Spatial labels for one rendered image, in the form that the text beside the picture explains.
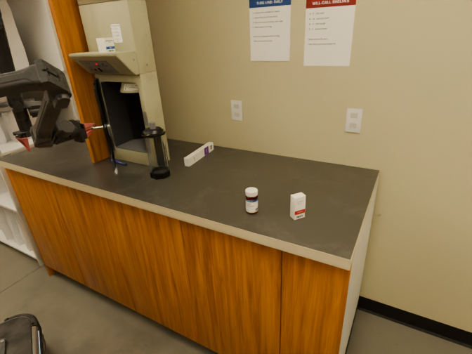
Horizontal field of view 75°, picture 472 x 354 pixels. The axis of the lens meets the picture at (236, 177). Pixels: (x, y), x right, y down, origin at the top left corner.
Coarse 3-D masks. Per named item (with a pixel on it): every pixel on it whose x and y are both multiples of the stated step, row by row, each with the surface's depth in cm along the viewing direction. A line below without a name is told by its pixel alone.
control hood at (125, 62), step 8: (72, 56) 143; (80, 56) 141; (88, 56) 138; (96, 56) 136; (104, 56) 134; (112, 56) 131; (120, 56) 132; (128, 56) 135; (80, 64) 148; (112, 64) 138; (120, 64) 136; (128, 64) 136; (136, 64) 140; (120, 72) 143; (128, 72) 141; (136, 72) 141
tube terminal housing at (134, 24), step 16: (128, 0) 130; (96, 16) 141; (112, 16) 137; (128, 16) 133; (144, 16) 139; (96, 32) 145; (128, 32) 136; (144, 32) 141; (96, 48) 150; (128, 48) 140; (144, 48) 142; (144, 64) 144; (112, 80) 153; (128, 80) 148; (144, 80) 145; (144, 96) 147; (160, 112) 159; (128, 160) 172; (144, 160) 166
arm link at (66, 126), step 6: (66, 120) 127; (54, 126) 125; (60, 126) 125; (66, 126) 126; (72, 126) 128; (54, 132) 125; (60, 132) 126; (66, 132) 126; (54, 138) 127; (42, 144) 125; (48, 144) 127
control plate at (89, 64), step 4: (84, 64) 147; (88, 64) 145; (92, 64) 144; (100, 64) 141; (104, 64) 140; (108, 64) 139; (88, 68) 150; (92, 68) 148; (96, 68) 147; (100, 68) 145; (104, 68) 144; (108, 68) 143; (112, 68) 142; (96, 72) 151; (100, 72) 150; (104, 72) 149; (108, 72) 147; (112, 72) 146; (116, 72) 144
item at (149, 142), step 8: (160, 136) 142; (152, 144) 142; (160, 144) 143; (152, 152) 144; (160, 152) 145; (152, 160) 146; (160, 160) 146; (152, 168) 148; (160, 168) 148; (168, 168) 151
